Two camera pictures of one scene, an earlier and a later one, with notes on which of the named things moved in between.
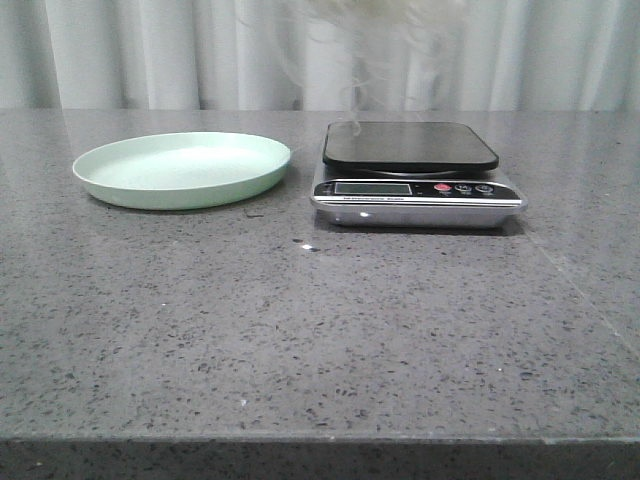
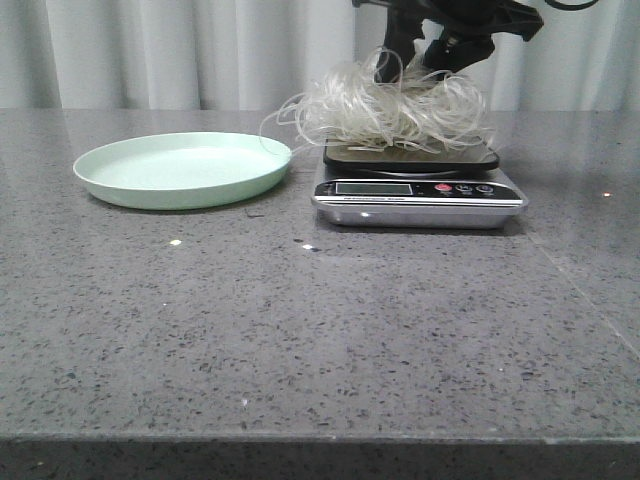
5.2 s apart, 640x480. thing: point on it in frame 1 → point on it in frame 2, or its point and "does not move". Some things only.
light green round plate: (179, 170) does not move
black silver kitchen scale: (414, 174) does not move
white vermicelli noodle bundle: (361, 41) → (376, 104)
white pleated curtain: (216, 55) does not move
